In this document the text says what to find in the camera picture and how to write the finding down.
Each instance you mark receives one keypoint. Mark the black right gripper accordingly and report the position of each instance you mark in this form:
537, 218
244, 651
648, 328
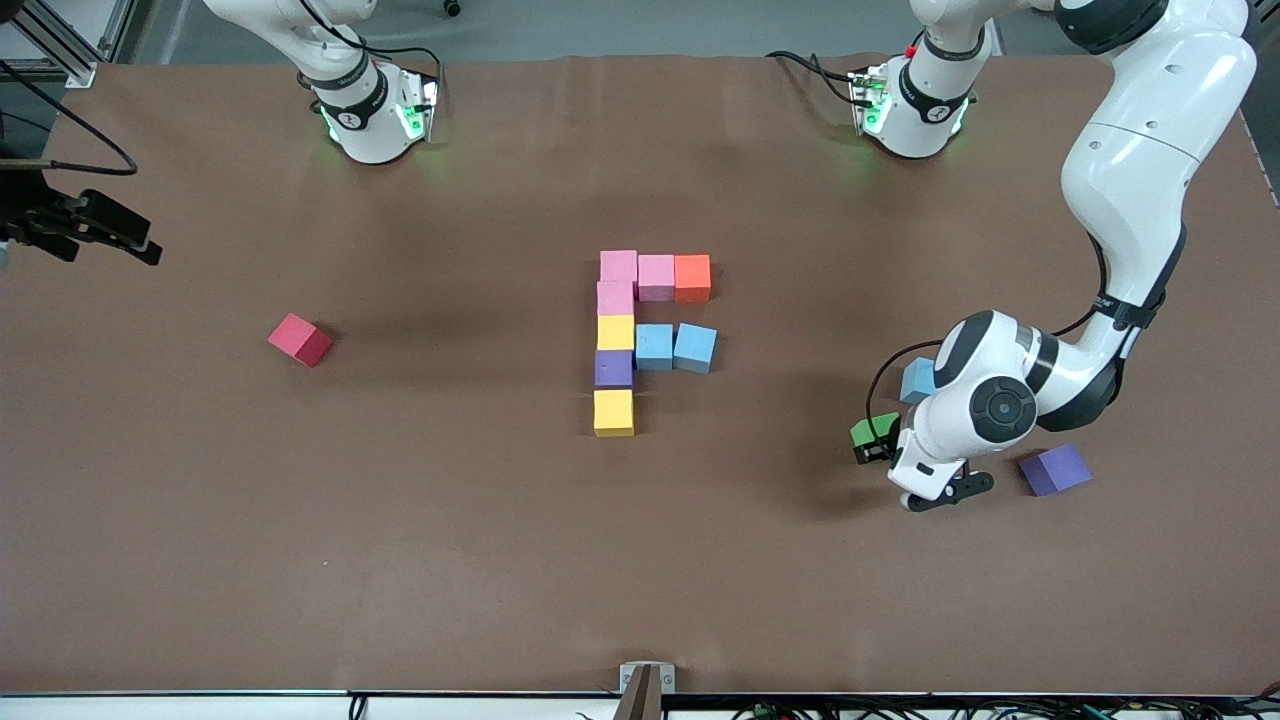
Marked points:
40, 218

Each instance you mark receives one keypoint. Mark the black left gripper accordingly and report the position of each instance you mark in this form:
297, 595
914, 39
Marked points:
884, 449

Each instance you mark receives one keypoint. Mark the green foam block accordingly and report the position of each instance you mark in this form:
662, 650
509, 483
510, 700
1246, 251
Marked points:
865, 432

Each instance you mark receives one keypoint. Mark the blue foam block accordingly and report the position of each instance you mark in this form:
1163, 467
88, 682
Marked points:
695, 347
917, 380
654, 346

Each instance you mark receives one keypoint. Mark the orange foam block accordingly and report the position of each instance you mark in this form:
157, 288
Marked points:
693, 277

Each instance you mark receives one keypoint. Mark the yellow foam block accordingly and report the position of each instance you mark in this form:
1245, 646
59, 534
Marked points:
616, 332
613, 412

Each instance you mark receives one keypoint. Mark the purple foam block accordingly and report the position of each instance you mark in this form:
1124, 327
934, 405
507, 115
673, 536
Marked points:
1056, 465
613, 368

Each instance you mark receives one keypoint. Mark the pink foam block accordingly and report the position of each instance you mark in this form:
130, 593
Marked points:
619, 266
657, 277
615, 298

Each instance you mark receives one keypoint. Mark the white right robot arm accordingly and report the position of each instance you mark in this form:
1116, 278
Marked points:
370, 130

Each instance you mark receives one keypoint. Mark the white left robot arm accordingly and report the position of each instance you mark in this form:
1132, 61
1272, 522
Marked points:
1150, 150

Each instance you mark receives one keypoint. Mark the red foam block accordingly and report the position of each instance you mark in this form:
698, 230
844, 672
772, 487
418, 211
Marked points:
297, 337

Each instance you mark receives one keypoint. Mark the brown table cover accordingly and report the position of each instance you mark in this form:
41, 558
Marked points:
600, 560

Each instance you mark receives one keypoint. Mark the metal base connector plate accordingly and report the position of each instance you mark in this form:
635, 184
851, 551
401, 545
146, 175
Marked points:
425, 100
868, 100

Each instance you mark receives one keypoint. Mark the aluminium frame profile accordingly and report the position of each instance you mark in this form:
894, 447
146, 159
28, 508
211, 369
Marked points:
82, 72
1213, 62

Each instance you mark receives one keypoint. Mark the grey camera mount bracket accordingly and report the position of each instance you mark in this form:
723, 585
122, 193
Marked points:
647, 685

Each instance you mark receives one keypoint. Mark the white table edge rail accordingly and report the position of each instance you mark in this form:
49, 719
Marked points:
200, 708

